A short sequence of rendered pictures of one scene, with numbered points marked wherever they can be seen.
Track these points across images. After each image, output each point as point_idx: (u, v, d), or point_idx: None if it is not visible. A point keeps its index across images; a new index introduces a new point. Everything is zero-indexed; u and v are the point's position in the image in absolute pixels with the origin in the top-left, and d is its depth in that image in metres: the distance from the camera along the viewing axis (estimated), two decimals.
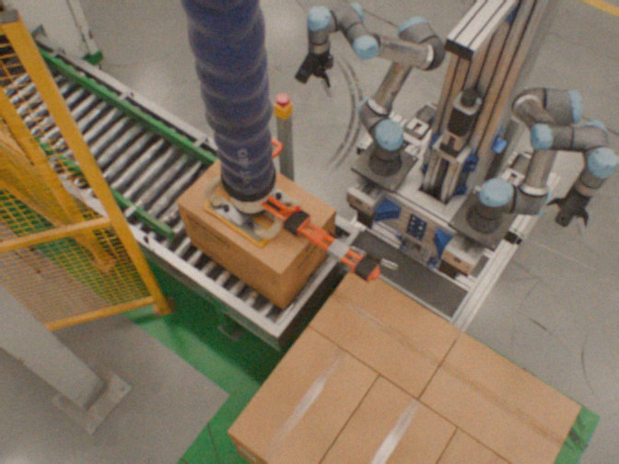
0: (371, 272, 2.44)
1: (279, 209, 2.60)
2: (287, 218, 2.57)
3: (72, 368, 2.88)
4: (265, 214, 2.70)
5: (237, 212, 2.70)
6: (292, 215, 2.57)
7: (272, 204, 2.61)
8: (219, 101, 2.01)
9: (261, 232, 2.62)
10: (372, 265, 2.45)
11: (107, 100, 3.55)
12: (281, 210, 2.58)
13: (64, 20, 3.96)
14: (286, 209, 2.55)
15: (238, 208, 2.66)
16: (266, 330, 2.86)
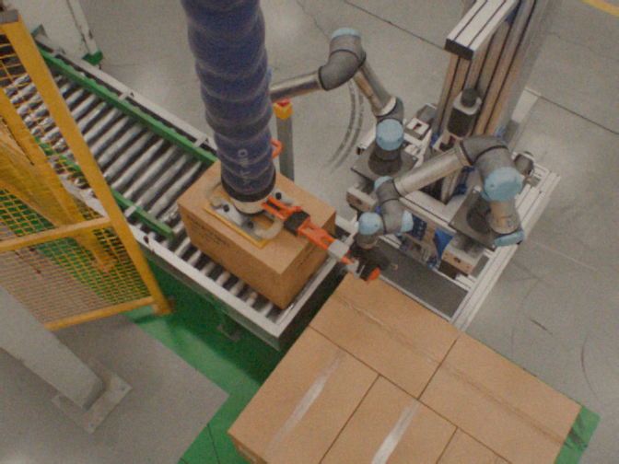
0: (371, 272, 2.44)
1: (279, 209, 2.60)
2: (287, 218, 2.57)
3: (72, 368, 2.88)
4: (265, 214, 2.70)
5: (237, 212, 2.70)
6: (292, 215, 2.57)
7: (272, 204, 2.61)
8: (219, 101, 2.01)
9: (261, 232, 2.62)
10: (372, 265, 2.45)
11: (107, 100, 3.55)
12: (281, 210, 2.58)
13: (64, 20, 3.96)
14: (286, 209, 2.55)
15: (238, 208, 2.66)
16: (266, 330, 2.86)
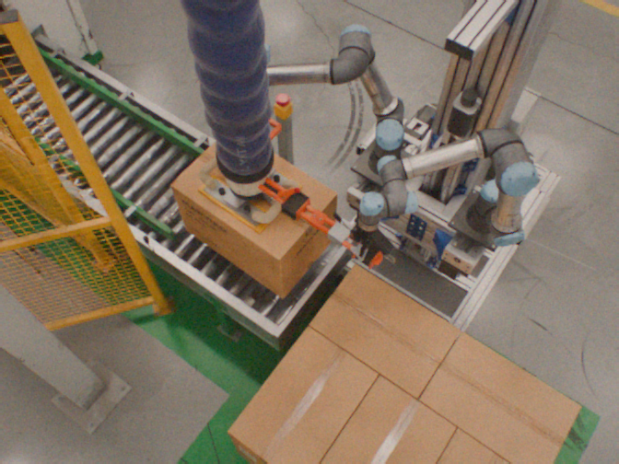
0: (374, 257, 2.33)
1: (277, 191, 2.49)
2: (286, 201, 2.45)
3: (72, 368, 2.88)
4: (262, 197, 2.59)
5: (233, 195, 2.58)
6: (291, 199, 2.46)
7: (270, 187, 2.50)
8: (219, 101, 2.01)
9: (258, 215, 2.51)
10: (375, 249, 2.34)
11: (107, 100, 3.55)
12: (279, 192, 2.47)
13: (64, 20, 3.96)
14: (284, 191, 2.44)
15: (234, 191, 2.54)
16: (266, 330, 2.86)
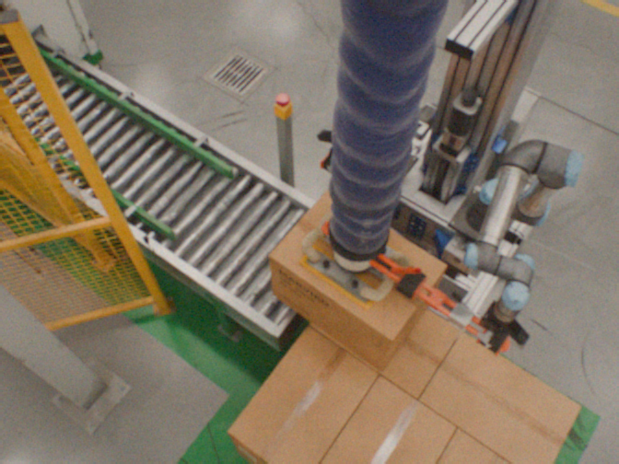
0: (502, 343, 2.17)
1: (391, 267, 2.33)
2: (402, 279, 2.30)
3: (72, 368, 2.88)
4: (370, 271, 2.43)
5: (339, 269, 2.43)
6: (406, 276, 2.31)
7: (381, 262, 2.35)
8: (357, 186, 1.85)
9: (368, 293, 2.35)
10: (502, 335, 2.19)
11: (107, 100, 3.55)
12: (393, 270, 2.32)
13: (64, 20, 3.96)
14: (400, 269, 2.28)
15: (342, 265, 2.39)
16: (266, 330, 2.86)
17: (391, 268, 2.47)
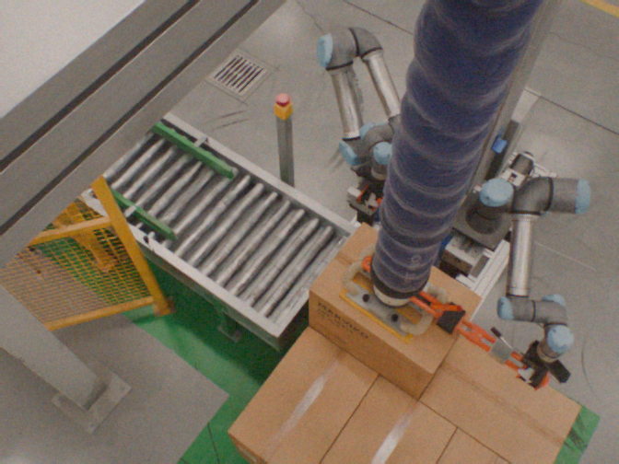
0: (542, 379, 2.24)
1: (430, 303, 2.40)
2: (442, 315, 2.36)
3: (72, 368, 2.88)
4: (409, 305, 2.50)
5: (379, 303, 2.49)
6: (446, 312, 2.37)
7: (422, 298, 2.41)
8: (414, 215, 1.80)
9: (409, 328, 2.41)
10: (542, 371, 2.25)
11: None
12: (433, 305, 2.38)
13: None
14: (440, 306, 2.34)
15: (382, 300, 2.45)
16: (266, 330, 2.86)
17: None
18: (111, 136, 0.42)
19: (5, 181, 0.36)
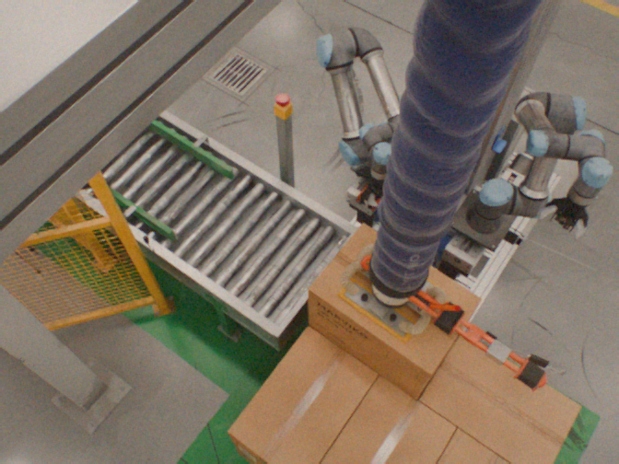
0: (540, 380, 2.24)
1: (428, 303, 2.40)
2: (440, 315, 2.37)
3: (72, 368, 2.88)
4: (407, 305, 2.50)
5: (377, 302, 2.49)
6: (445, 312, 2.37)
7: (420, 297, 2.41)
8: (413, 214, 1.80)
9: (407, 328, 2.42)
10: (540, 371, 2.26)
11: None
12: (432, 305, 2.38)
13: None
14: (439, 306, 2.35)
15: (380, 299, 2.45)
16: (266, 330, 2.86)
17: None
18: (108, 134, 0.42)
19: (2, 179, 0.36)
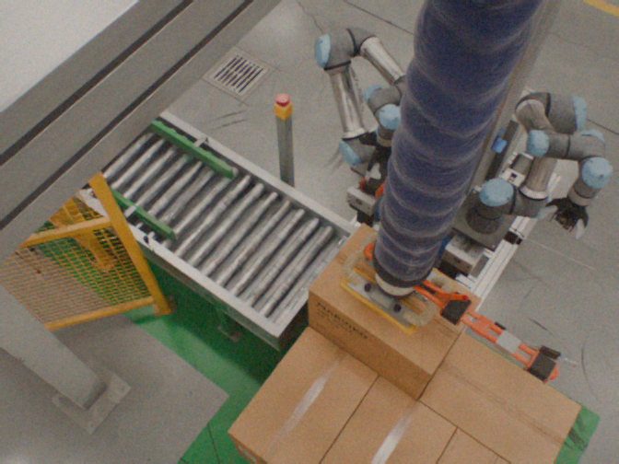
0: (551, 372, 2.15)
1: (435, 293, 2.31)
2: (447, 305, 2.27)
3: (72, 368, 2.88)
4: (413, 295, 2.41)
5: (380, 293, 2.40)
6: (451, 302, 2.28)
7: (426, 287, 2.32)
8: (414, 214, 1.80)
9: (413, 319, 2.33)
10: (551, 364, 2.16)
11: None
12: (437, 295, 2.29)
13: None
14: (446, 295, 2.26)
15: (385, 290, 2.36)
16: (266, 330, 2.86)
17: None
18: (108, 134, 0.42)
19: (2, 179, 0.36)
